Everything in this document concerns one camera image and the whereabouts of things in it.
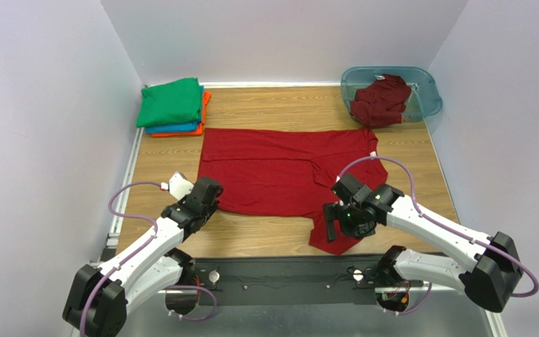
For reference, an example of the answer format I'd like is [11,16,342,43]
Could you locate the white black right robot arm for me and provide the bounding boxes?
[323,174,523,312]

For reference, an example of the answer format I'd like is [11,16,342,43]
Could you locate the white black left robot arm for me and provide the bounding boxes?
[62,172,224,336]

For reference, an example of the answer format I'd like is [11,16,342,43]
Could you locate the blue folded t shirt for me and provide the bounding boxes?
[145,86,205,136]

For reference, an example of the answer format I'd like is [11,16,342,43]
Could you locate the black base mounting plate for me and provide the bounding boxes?
[179,254,407,306]

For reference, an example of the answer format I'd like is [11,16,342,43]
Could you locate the dark red t shirt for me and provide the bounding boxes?
[350,74,412,128]

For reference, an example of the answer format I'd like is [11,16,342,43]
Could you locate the green folded t shirt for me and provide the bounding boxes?
[135,77,202,128]

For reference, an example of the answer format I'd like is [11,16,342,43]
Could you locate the orange folded t shirt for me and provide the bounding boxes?
[148,91,212,138]

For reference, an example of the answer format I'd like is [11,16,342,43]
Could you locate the teal plastic bin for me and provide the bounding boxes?
[340,66,443,128]

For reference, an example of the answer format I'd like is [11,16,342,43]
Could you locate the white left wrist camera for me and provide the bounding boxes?
[160,171,194,200]

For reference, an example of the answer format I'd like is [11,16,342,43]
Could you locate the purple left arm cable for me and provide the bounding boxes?
[79,181,218,337]

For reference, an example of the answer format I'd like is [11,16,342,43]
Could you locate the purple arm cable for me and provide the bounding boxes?
[337,155,539,317]
[79,181,218,337]

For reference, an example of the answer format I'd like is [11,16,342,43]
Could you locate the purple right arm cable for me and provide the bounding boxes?
[337,155,539,317]

